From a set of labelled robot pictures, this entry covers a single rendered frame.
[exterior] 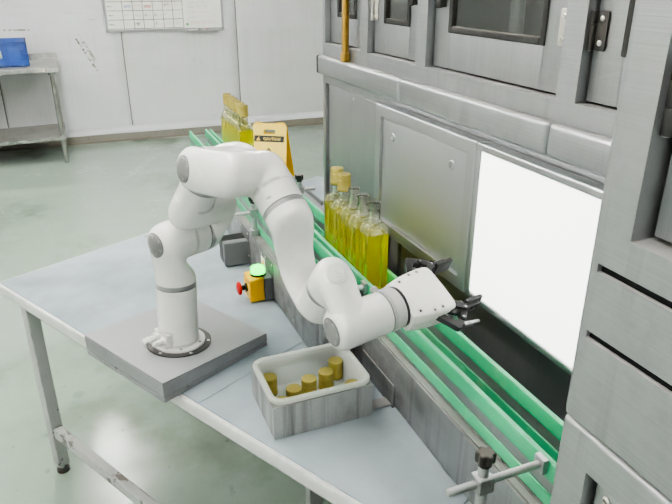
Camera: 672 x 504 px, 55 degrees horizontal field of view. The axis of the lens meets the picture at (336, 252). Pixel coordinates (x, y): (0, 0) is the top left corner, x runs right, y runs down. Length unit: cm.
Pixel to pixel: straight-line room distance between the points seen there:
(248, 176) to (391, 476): 62
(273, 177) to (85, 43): 614
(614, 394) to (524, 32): 83
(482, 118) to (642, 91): 81
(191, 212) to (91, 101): 594
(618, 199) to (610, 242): 4
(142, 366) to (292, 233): 57
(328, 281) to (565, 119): 48
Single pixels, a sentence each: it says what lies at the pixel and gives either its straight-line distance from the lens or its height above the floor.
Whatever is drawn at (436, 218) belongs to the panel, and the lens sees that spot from 151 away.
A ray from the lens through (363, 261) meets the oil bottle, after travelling 154.
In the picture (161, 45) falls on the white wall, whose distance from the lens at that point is 729.
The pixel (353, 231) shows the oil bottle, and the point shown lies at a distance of 156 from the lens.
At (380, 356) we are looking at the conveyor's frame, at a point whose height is 84.
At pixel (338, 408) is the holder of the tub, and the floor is 79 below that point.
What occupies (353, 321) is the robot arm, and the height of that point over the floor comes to 111.
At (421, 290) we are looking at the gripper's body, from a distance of 114.
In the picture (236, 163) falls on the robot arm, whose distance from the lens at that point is 114.
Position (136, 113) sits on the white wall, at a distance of 735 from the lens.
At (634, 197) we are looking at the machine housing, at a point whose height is 147.
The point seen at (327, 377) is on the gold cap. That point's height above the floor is 81.
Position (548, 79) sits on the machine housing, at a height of 146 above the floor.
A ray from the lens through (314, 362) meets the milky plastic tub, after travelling 150.
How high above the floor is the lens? 162
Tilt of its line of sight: 23 degrees down
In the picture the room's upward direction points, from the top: straight up
